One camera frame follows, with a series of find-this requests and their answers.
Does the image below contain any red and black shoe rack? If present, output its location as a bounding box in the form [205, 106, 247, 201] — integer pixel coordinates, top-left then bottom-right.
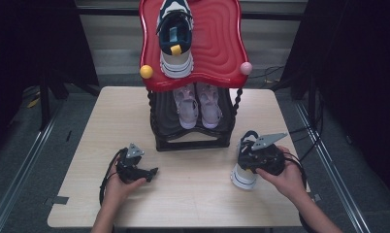
[138, 0, 253, 152]

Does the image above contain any metal floor rail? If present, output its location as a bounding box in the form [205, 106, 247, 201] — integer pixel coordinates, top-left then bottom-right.
[0, 106, 63, 233]
[294, 103, 372, 233]

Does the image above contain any black floor cable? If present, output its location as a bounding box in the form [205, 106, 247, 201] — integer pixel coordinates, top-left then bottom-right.
[249, 65, 284, 81]
[288, 90, 325, 163]

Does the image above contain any dark metal stand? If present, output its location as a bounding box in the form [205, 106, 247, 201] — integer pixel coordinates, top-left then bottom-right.
[39, 74, 51, 132]

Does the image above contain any yellow strip on floor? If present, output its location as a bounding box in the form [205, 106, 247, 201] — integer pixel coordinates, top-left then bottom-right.
[26, 96, 42, 110]

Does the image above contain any left hand-held gripper cable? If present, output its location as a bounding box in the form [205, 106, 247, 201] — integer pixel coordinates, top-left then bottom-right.
[99, 148, 128, 208]

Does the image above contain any navy and white sneaker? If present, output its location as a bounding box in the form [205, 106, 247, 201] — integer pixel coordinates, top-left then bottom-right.
[230, 129, 262, 191]
[155, 0, 195, 80]

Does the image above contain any person's right hand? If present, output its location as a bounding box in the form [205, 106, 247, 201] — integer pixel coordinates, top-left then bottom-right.
[255, 145, 309, 203]

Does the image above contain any right hand-held gripper cable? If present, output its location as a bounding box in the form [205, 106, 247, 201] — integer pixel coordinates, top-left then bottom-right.
[281, 151, 313, 233]

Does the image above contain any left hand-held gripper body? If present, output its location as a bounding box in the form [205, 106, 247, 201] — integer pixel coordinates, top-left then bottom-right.
[115, 143, 151, 184]

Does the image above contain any hand-held gripper cable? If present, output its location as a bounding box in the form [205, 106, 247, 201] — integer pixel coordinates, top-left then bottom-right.
[281, 151, 313, 233]
[99, 148, 128, 208]

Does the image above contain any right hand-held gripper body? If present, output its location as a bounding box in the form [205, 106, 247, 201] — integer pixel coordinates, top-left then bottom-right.
[238, 132, 288, 176]

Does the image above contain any person's left hand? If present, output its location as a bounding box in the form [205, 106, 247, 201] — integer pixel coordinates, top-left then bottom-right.
[104, 161, 147, 208]

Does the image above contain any black curtain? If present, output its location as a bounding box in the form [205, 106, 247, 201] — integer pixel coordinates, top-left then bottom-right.
[279, 0, 390, 202]
[0, 0, 100, 153]

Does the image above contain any purple sandal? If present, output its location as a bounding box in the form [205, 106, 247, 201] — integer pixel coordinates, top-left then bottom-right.
[172, 83, 200, 130]
[196, 82, 224, 130]

